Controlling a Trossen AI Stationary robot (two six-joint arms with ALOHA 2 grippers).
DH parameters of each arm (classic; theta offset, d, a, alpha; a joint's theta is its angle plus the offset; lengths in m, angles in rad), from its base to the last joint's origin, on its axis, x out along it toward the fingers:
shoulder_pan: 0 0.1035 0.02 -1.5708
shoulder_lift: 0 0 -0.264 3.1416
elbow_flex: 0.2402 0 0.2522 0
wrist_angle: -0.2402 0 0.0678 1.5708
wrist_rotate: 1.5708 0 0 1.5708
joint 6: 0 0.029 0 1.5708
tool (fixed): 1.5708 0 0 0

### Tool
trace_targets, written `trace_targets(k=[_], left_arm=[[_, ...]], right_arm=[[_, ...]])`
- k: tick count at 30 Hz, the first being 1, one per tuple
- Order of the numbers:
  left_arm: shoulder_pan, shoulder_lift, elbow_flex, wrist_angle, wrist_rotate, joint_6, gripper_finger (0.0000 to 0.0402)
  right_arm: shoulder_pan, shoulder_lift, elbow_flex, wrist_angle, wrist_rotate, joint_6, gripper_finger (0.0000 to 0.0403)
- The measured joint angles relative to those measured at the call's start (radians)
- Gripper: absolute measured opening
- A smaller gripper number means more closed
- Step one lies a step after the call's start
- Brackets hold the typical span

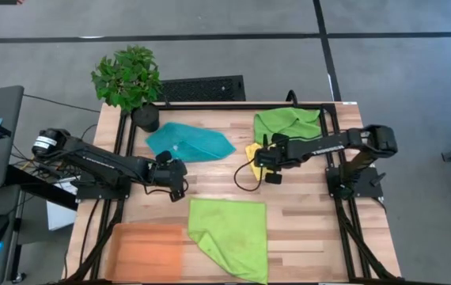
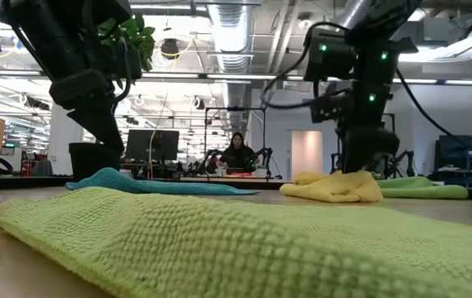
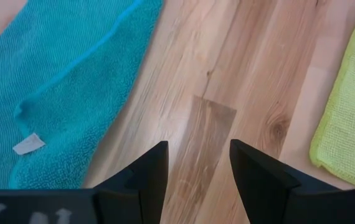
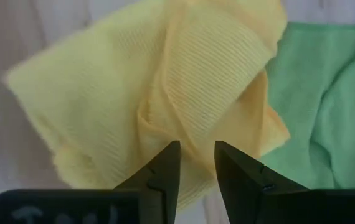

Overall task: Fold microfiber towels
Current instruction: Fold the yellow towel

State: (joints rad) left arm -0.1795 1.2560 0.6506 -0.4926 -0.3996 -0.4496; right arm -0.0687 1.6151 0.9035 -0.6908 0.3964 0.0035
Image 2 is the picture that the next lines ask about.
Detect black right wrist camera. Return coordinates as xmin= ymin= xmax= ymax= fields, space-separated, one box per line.
xmin=309 ymin=95 xmax=349 ymax=124

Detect black background monitor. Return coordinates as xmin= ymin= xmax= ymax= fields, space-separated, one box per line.
xmin=125 ymin=128 xmax=181 ymax=163

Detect silver ventilation duct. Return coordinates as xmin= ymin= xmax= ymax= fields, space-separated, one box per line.
xmin=206 ymin=0 xmax=258 ymax=129

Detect teal microfiber towel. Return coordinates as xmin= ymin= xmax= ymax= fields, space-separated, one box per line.
xmin=65 ymin=166 xmax=261 ymax=197

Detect person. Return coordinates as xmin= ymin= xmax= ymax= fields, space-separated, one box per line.
xmin=218 ymin=131 xmax=262 ymax=173

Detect yellow microfiber towel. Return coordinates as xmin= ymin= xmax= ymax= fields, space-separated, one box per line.
xmin=279 ymin=169 xmax=384 ymax=204

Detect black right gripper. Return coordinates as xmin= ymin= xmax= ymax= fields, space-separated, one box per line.
xmin=337 ymin=122 xmax=402 ymax=174

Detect pale pink lit doorway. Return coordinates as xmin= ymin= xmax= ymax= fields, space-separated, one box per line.
xmin=291 ymin=130 xmax=324 ymax=177

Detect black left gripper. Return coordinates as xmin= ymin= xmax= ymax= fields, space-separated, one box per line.
xmin=48 ymin=68 xmax=126 ymax=157

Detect darker green microfiber towel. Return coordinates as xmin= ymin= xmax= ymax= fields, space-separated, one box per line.
xmin=376 ymin=175 xmax=470 ymax=200

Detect green potted plant black pot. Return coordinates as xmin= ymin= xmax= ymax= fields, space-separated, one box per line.
xmin=69 ymin=14 xmax=157 ymax=182

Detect black metal rig frame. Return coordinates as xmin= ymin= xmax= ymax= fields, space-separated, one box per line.
xmin=204 ymin=106 xmax=267 ymax=180
xmin=383 ymin=112 xmax=397 ymax=175

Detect lime green microfiber towel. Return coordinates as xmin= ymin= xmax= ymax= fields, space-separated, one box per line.
xmin=0 ymin=185 xmax=472 ymax=298

